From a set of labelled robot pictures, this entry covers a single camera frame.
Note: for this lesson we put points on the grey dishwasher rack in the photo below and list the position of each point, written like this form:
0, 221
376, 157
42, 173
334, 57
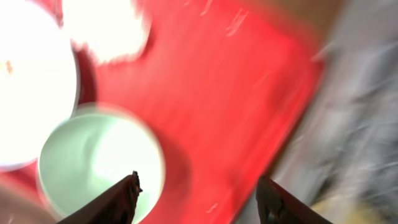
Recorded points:
346, 143

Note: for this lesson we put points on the yellow cup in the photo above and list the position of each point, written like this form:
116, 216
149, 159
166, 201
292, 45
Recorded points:
339, 211

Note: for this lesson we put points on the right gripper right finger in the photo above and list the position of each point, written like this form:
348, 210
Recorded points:
275, 205

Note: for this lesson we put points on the white tissue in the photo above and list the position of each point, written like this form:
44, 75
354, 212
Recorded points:
109, 30

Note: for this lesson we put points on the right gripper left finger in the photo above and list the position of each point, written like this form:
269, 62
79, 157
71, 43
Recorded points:
117, 205

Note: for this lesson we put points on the red serving tray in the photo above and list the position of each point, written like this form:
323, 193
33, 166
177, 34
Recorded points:
222, 91

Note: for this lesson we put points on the light blue plate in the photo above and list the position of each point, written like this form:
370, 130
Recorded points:
39, 81

